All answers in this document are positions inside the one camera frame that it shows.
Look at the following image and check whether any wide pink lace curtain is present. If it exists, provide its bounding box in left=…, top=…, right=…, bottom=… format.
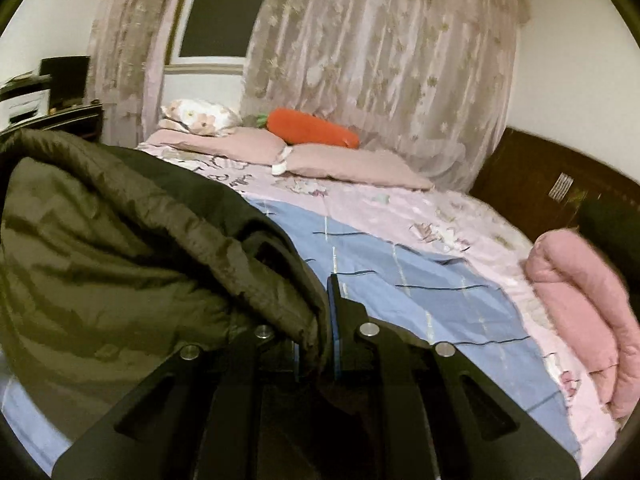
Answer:
left=240, top=0, right=531, bottom=193

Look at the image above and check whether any narrow pink lace curtain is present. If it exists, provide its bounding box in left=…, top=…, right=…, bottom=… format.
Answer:
left=85, top=0, right=193, bottom=148

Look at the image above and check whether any dark window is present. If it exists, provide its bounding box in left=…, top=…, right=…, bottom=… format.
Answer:
left=165, top=0, right=281, bottom=73

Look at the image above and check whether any olive green hooded padded jacket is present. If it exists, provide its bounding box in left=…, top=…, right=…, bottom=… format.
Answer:
left=0, top=129, right=351, bottom=480

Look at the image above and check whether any white sticker on headboard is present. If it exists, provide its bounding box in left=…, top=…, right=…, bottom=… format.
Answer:
left=549, top=172, right=575, bottom=200

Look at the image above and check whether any pink pillow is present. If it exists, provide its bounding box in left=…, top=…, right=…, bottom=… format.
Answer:
left=145, top=127, right=287, bottom=165
left=285, top=143, right=435, bottom=191

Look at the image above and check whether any pink printed bedsheet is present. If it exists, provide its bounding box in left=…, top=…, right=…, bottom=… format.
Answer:
left=135, top=142, right=626, bottom=461

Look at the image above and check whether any orange carrot plush toy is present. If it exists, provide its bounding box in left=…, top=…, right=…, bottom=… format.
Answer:
left=255, top=108, right=361, bottom=150

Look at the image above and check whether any white printer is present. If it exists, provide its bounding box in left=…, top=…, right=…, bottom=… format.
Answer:
left=0, top=75, right=53, bottom=131

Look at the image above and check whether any white floral pillow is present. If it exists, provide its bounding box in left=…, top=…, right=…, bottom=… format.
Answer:
left=159, top=99, right=243, bottom=137

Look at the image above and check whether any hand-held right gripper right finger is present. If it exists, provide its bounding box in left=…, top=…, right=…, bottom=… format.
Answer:
left=326, top=274, right=583, bottom=480

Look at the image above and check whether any dark desk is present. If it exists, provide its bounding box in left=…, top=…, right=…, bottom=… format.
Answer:
left=0, top=102, right=106, bottom=143

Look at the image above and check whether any dark wooden headboard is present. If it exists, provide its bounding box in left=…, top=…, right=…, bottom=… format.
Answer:
left=470, top=127, right=640, bottom=261

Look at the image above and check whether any black computer monitor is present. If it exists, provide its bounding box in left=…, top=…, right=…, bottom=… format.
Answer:
left=39, top=55, right=92, bottom=108

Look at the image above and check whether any folded pink quilt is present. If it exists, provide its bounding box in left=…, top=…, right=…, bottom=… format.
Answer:
left=522, top=229, right=636, bottom=418

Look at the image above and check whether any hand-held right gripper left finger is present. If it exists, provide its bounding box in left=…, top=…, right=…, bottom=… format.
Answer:
left=52, top=327, right=301, bottom=480

